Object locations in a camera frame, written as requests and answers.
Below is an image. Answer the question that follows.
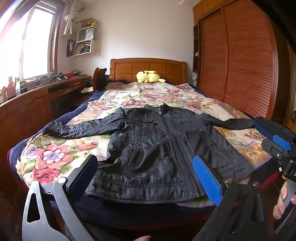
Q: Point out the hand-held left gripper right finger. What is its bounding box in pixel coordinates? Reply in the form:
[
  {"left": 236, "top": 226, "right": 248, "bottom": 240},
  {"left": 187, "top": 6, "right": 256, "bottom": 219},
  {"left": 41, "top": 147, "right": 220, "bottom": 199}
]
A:
[{"left": 192, "top": 155, "right": 275, "bottom": 241}]

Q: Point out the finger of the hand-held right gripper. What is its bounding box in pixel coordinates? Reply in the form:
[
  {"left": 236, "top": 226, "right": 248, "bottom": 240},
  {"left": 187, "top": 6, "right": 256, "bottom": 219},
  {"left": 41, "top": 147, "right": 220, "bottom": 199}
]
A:
[
  {"left": 261, "top": 134, "right": 295, "bottom": 163},
  {"left": 254, "top": 116, "right": 293, "bottom": 140}
]

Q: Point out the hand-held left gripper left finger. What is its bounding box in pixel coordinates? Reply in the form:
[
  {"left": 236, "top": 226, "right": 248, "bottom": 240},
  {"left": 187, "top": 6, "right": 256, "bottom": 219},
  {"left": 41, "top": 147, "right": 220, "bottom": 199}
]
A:
[{"left": 21, "top": 155, "right": 99, "bottom": 241}]

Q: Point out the black jacket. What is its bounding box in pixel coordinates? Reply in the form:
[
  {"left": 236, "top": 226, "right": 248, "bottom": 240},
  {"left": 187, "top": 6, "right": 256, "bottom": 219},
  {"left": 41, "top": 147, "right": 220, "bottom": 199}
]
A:
[{"left": 44, "top": 104, "right": 257, "bottom": 205}]

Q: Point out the person's right hand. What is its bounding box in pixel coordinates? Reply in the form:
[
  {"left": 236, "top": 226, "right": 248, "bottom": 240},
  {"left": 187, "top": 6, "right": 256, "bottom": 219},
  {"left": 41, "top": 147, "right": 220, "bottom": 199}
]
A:
[{"left": 272, "top": 181, "right": 289, "bottom": 220}]

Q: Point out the floral blanket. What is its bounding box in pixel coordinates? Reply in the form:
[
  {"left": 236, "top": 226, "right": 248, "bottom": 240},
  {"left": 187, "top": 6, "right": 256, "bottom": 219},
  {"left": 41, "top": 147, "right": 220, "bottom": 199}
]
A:
[{"left": 17, "top": 81, "right": 273, "bottom": 187}]

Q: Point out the wooden slatted wardrobe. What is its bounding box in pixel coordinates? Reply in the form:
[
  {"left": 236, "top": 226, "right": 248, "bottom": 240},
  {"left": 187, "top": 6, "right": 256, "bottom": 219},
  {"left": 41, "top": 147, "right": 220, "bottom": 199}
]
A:
[{"left": 192, "top": 0, "right": 290, "bottom": 127}]

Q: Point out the wooden desk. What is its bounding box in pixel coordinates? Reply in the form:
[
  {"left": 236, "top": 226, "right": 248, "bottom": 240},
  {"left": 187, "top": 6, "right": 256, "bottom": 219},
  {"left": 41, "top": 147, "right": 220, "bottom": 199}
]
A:
[{"left": 0, "top": 75, "right": 92, "bottom": 151}]

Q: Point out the wooden chair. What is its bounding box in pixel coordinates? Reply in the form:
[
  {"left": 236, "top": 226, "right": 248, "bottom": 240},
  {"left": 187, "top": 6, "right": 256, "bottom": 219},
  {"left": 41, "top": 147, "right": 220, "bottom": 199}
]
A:
[{"left": 92, "top": 67, "right": 108, "bottom": 92}]

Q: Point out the clutter of desk items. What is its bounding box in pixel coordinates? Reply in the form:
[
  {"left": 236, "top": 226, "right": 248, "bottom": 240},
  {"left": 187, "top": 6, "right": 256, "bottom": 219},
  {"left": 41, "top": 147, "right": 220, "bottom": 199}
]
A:
[{"left": 0, "top": 71, "right": 91, "bottom": 103}]

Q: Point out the yellow plush toy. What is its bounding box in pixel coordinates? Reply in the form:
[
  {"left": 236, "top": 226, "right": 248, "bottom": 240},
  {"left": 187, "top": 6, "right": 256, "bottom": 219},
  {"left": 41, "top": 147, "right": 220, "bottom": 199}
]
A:
[{"left": 136, "top": 70, "right": 167, "bottom": 84}]

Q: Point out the wooden bed headboard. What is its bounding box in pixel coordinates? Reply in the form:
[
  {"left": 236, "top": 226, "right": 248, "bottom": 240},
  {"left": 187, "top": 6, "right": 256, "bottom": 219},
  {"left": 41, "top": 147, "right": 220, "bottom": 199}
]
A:
[{"left": 110, "top": 58, "right": 188, "bottom": 86}]

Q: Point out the white paper bag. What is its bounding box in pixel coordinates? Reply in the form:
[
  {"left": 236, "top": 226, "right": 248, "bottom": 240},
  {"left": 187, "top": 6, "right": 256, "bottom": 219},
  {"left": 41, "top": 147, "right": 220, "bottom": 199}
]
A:
[{"left": 80, "top": 28, "right": 95, "bottom": 41}]

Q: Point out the window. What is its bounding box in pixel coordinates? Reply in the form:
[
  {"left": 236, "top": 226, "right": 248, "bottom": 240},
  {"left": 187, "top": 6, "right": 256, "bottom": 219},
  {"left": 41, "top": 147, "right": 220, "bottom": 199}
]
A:
[{"left": 0, "top": 5, "right": 59, "bottom": 82}]

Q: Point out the knotted white curtain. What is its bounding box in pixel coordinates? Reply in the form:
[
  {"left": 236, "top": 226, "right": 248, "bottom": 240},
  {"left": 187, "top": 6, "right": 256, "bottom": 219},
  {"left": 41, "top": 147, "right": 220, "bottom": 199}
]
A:
[{"left": 63, "top": 0, "right": 84, "bottom": 36}]

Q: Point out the white wall shelf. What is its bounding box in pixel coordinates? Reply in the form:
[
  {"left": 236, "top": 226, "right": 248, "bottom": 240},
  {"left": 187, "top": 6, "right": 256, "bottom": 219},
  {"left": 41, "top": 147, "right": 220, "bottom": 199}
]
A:
[{"left": 66, "top": 25, "right": 97, "bottom": 58}]

